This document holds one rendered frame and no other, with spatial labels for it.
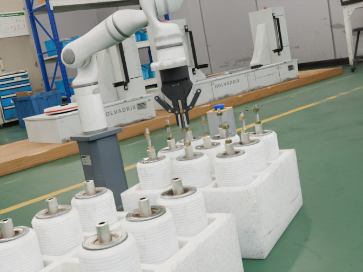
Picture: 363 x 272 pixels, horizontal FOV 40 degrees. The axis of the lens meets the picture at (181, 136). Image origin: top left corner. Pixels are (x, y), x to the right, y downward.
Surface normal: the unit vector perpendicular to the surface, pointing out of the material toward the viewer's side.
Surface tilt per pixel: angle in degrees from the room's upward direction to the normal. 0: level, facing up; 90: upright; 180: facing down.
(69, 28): 90
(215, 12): 90
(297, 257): 0
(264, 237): 90
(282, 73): 90
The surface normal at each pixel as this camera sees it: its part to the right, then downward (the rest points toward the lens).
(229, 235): 0.85, -0.07
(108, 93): 0.64, 0.01
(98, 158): -0.11, 0.15
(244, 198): -0.45, 0.23
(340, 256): -0.18, -0.97
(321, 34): -0.75, 0.24
